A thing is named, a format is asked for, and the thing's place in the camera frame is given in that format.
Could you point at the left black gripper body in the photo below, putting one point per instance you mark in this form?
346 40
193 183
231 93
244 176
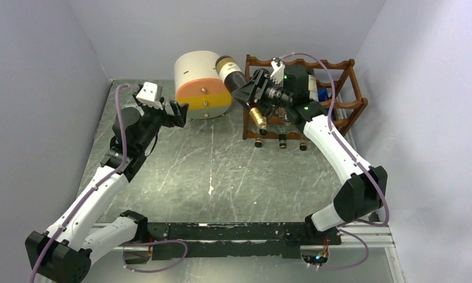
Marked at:
155 118

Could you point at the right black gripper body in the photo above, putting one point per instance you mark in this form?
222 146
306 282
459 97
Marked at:
275 95

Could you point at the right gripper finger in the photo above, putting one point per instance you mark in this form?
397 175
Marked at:
259 81
241 91

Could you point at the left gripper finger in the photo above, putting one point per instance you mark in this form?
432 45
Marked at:
179 116
166 112

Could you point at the dark gold-capped wine bottle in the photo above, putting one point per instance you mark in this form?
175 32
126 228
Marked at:
227 68

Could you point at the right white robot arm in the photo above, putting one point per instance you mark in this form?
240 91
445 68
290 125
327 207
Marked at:
289 86

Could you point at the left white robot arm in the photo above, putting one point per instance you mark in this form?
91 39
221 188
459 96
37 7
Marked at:
67 249

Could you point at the dark wine bottle white label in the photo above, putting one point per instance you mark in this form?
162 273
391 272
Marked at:
312 85

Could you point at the bottom dark bottle middle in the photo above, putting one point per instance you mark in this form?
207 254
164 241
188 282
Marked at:
282 138

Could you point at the blue labelled clear bottle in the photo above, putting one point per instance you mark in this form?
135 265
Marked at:
323 95

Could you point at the brown wooden wine rack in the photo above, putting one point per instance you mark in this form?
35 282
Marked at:
345 113

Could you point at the white round drawer cabinet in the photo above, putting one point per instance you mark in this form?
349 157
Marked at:
198 84

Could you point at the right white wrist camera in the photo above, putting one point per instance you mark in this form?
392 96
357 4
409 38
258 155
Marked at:
277 76

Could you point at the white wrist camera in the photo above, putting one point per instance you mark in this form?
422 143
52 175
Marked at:
277 76
150 94

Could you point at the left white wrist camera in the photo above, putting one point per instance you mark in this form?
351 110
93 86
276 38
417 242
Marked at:
150 94

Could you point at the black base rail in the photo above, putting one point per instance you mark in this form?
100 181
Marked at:
220 240

